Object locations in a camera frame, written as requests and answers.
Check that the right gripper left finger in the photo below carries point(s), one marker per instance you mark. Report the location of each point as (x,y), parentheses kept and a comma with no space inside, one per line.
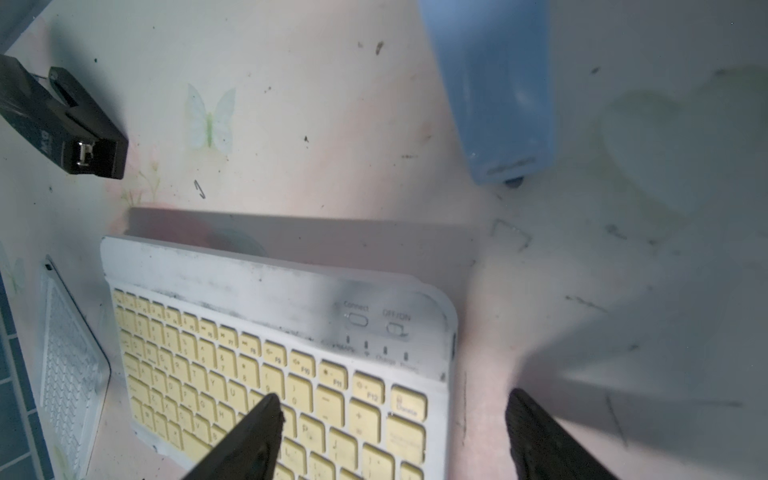
(250,450)

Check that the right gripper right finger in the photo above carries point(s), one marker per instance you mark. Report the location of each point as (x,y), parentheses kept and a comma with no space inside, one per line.
(541,449)

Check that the yellow keyboard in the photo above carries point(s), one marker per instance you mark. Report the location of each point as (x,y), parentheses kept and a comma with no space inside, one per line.
(361,362)

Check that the white keyboard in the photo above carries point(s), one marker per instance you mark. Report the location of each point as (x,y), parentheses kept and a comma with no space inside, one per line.
(75,376)

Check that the black stapler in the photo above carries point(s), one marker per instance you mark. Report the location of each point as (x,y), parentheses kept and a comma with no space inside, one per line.
(62,121)

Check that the blue correction tape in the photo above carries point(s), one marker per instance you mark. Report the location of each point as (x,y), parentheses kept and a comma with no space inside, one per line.
(493,58)

